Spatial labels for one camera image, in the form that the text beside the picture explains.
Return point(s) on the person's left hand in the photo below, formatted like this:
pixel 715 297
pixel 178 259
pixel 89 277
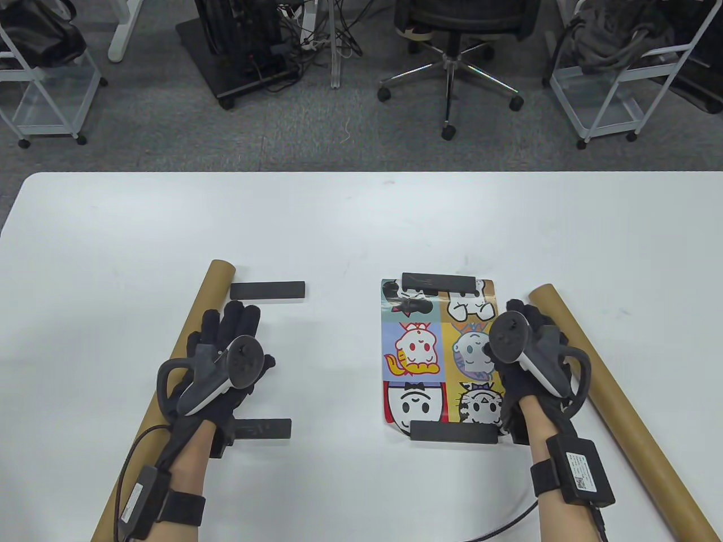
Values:
pixel 234 319

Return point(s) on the person's right hand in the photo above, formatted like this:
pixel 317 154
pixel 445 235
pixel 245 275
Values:
pixel 539 322

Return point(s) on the brown cardboard mailing tube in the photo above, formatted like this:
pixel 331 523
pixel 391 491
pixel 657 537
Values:
pixel 195 316
pixel 621 406

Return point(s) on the black bar weight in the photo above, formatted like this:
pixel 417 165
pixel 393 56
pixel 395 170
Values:
pixel 438 280
pixel 452 432
pixel 265 429
pixel 268 291

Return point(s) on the colourful cartoon grid poster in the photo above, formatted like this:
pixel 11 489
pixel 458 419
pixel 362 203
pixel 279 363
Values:
pixel 418 344

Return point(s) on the person's right forearm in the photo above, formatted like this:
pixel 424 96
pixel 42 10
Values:
pixel 536 435

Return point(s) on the person's left forearm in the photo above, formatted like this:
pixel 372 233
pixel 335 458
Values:
pixel 189 468

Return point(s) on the black wrist sensor box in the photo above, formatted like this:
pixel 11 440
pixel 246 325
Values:
pixel 141 499
pixel 582 471

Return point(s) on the white wheeled cart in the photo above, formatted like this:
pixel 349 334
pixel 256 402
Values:
pixel 51 107
pixel 604 96

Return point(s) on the black office chair chrome base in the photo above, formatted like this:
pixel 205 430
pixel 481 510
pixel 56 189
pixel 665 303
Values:
pixel 449 73

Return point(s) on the black wheeled equipment stand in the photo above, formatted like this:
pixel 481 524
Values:
pixel 237 51

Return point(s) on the white desk leg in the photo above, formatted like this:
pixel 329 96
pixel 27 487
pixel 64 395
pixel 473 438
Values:
pixel 121 34
pixel 336 62

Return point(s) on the grey crumpled cloth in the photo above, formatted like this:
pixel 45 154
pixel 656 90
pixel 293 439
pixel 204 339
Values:
pixel 615 34

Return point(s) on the black bag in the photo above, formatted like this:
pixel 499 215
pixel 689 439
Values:
pixel 34 34

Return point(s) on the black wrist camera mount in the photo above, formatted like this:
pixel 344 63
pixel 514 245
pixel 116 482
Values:
pixel 517 432
pixel 221 440

